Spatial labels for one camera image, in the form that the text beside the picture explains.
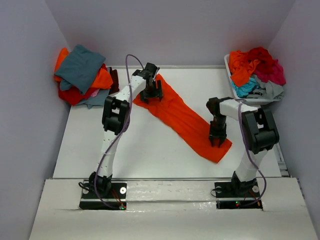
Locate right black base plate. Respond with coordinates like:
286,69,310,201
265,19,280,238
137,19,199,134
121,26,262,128
210,181,263,210

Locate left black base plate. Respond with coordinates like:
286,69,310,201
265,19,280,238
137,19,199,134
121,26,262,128
78,181,128,211

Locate dark maroon t shirt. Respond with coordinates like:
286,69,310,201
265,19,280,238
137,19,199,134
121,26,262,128
107,67,120,95

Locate pink folded t shirt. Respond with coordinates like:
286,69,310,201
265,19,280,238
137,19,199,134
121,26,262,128
90,89,100,98

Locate white laundry basket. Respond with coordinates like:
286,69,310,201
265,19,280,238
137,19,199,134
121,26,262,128
223,53,282,106

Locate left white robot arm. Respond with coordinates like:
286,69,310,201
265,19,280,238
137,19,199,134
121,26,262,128
88,62,164,198

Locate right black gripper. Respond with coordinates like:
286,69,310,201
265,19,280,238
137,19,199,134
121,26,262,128
208,114,227,145

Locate red crumpled t shirt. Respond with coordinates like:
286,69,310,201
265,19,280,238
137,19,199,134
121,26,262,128
247,46,276,74

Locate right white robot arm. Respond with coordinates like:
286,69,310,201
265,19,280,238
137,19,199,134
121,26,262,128
206,97,280,198

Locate cyan crumpled t shirt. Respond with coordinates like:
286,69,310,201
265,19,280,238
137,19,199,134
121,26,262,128
231,77,260,98

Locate teal folded t shirt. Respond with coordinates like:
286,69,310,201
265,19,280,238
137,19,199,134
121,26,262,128
54,44,106,95

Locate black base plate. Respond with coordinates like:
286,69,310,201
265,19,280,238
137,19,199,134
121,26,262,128
210,181,263,210
78,181,128,211

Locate magenta crumpled t shirt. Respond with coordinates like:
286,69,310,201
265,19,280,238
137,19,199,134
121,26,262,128
253,60,287,86

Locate grey-blue bottom t shirt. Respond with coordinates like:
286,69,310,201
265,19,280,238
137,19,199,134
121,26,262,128
76,89,110,109

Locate grey crumpled t shirt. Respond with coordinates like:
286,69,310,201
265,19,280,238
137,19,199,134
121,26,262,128
247,74,285,100

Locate red folded t shirt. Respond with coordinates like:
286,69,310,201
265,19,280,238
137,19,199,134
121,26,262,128
58,87,98,106

